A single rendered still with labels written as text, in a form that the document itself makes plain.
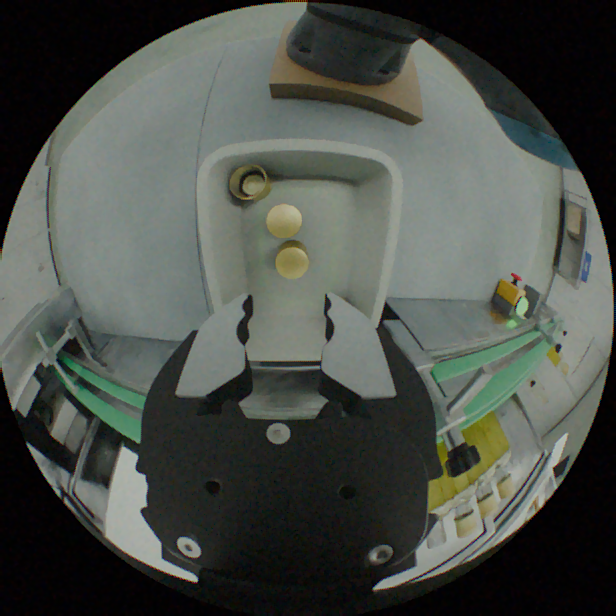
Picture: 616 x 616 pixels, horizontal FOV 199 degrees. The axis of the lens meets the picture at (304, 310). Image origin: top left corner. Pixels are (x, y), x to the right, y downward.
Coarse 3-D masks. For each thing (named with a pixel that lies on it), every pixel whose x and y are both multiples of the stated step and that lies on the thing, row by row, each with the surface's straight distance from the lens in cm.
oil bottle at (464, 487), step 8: (440, 448) 32; (472, 472) 35; (456, 480) 33; (464, 480) 34; (472, 480) 35; (456, 488) 33; (464, 488) 34; (472, 488) 35; (456, 496) 33; (464, 496) 34; (472, 496) 36; (456, 504) 35
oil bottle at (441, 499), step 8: (440, 456) 32; (432, 480) 30; (440, 480) 31; (448, 480) 32; (432, 488) 30; (440, 488) 31; (448, 488) 32; (432, 496) 30; (440, 496) 31; (448, 496) 32; (432, 504) 30; (440, 504) 31; (448, 504) 32; (432, 512) 30; (440, 512) 31; (448, 512) 33; (440, 520) 33
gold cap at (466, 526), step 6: (474, 510) 38; (468, 516) 37; (474, 516) 38; (456, 522) 37; (462, 522) 37; (468, 522) 37; (474, 522) 38; (456, 528) 38; (462, 528) 38; (468, 528) 38; (474, 528) 39; (462, 534) 38; (468, 534) 38
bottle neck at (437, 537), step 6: (438, 522) 33; (438, 528) 33; (444, 528) 34; (432, 534) 34; (438, 534) 34; (444, 534) 35; (426, 540) 35; (432, 540) 34; (438, 540) 34; (444, 540) 35; (432, 546) 35; (438, 546) 35
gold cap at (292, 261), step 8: (288, 240) 21; (296, 240) 21; (280, 248) 20; (288, 248) 18; (296, 248) 18; (304, 248) 20; (280, 256) 18; (288, 256) 18; (296, 256) 18; (304, 256) 18; (280, 264) 18; (288, 264) 18; (296, 264) 18; (304, 264) 18; (280, 272) 18; (288, 272) 18; (296, 272) 18; (304, 272) 18
